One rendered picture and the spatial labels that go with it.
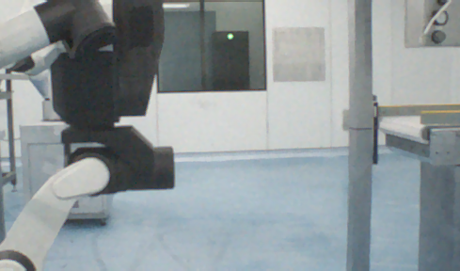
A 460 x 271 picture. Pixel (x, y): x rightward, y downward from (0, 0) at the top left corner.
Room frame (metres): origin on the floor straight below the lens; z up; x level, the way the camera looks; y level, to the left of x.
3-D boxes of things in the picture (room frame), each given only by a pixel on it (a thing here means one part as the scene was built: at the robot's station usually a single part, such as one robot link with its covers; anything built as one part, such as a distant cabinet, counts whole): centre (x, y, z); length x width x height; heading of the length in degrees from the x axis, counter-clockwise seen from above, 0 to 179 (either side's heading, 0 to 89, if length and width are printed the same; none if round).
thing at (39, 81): (4.04, 0.87, 0.95); 0.49 x 0.36 x 0.37; 93
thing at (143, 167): (1.36, 0.15, 0.88); 0.28 x 0.13 x 0.18; 94
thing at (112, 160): (1.35, 0.21, 0.85); 0.14 x 0.13 x 0.12; 4
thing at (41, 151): (3.99, 0.82, 0.38); 0.63 x 0.57 x 0.76; 93
